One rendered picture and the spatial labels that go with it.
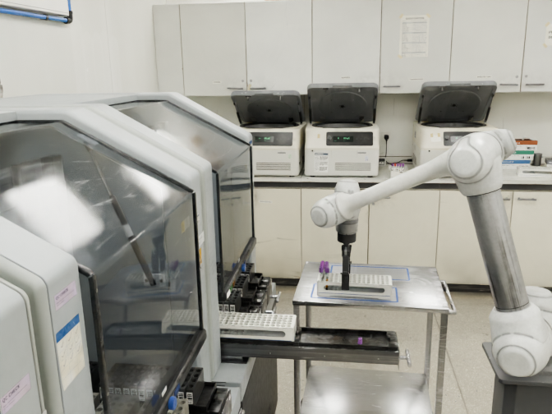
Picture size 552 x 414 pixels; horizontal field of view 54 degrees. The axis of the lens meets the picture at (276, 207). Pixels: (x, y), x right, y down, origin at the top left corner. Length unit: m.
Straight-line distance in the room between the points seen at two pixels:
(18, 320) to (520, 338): 1.41
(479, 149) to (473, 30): 2.76
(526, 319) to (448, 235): 2.49
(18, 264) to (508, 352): 1.39
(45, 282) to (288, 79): 3.62
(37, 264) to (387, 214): 3.48
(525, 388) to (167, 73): 3.44
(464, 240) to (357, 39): 1.70
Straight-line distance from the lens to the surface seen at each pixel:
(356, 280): 2.22
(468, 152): 1.66
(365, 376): 2.73
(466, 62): 4.36
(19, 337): 0.80
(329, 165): 4.06
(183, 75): 4.48
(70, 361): 0.92
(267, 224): 4.21
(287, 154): 4.06
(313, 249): 4.23
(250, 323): 1.91
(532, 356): 1.80
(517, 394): 2.11
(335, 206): 1.93
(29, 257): 0.87
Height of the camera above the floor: 1.72
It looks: 15 degrees down
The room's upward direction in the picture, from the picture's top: 1 degrees counter-clockwise
